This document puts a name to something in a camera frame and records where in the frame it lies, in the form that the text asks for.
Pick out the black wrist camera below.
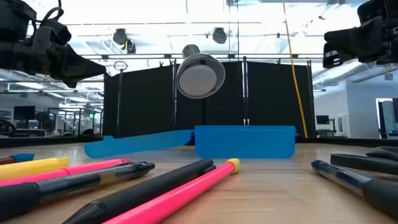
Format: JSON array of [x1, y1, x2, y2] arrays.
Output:
[[356, 0, 398, 24], [0, 0, 38, 32]]

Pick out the black-handled scissors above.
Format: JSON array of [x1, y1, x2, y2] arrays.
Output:
[[330, 145, 398, 176]]

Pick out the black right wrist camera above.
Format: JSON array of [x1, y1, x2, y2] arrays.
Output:
[[356, 0, 398, 24]]

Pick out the blue plastic pencil box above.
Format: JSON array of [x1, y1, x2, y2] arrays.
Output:
[[84, 125, 297, 159]]

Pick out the yellow cable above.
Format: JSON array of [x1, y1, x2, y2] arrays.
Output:
[[282, 0, 309, 139]]

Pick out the black pen with clear barrel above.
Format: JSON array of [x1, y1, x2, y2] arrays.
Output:
[[311, 159, 398, 220]]

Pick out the black partition screen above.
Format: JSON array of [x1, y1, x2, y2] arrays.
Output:
[[102, 60, 315, 139]]

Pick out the dark pen with blue cap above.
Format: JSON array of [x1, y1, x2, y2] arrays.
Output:
[[0, 152, 35, 166]]

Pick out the black ceiling spotlight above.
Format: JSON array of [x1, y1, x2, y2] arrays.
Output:
[[125, 39, 137, 55], [212, 27, 228, 45], [112, 27, 129, 46]]

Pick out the pink highlighter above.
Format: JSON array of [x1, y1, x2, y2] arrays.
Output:
[[0, 158, 131, 188]]

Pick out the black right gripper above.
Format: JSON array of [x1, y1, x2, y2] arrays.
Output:
[[322, 12, 398, 69]]

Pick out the black computer monitor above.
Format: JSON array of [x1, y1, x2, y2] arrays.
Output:
[[315, 114, 331, 126], [13, 105, 36, 122]]

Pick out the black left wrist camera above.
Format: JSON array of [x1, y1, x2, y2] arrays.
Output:
[[0, 0, 38, 32]]

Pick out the black pen with yellow band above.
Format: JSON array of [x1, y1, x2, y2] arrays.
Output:
[[0, 161, 155, 222]]

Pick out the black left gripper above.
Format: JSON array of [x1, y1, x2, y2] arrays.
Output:
[[0, 18, 107, 89]]

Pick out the matte black pen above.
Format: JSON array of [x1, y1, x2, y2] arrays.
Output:
[[62, 159, 217, 224]]

